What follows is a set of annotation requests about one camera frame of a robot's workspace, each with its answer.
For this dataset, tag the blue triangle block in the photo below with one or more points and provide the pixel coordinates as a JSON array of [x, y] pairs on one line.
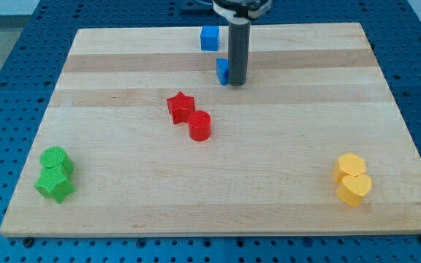
[[222, 66]]

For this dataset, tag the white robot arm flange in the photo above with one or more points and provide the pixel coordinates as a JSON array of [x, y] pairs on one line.
[[244, 9]]

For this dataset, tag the blue cube block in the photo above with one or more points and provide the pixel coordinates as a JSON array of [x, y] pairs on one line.
[[209, 38]]

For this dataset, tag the red cylinder block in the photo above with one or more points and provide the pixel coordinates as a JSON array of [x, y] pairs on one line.
[[199, 125]]

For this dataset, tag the red star block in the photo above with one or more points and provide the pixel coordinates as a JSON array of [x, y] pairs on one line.
[[180, 107]]

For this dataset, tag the wooden board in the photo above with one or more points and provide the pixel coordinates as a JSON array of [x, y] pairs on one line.
[[314, 92]]

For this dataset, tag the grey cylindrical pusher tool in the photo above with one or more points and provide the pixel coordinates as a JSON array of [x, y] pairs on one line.
[[238, 52]]

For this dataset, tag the yellow hexagon block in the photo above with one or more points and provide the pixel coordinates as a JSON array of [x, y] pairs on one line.
[[348, 164]]

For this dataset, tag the green cylinder block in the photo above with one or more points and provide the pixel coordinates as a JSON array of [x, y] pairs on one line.
[[55, 156]]

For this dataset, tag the green star block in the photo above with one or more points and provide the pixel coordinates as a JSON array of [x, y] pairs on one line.
[[55, 183]]

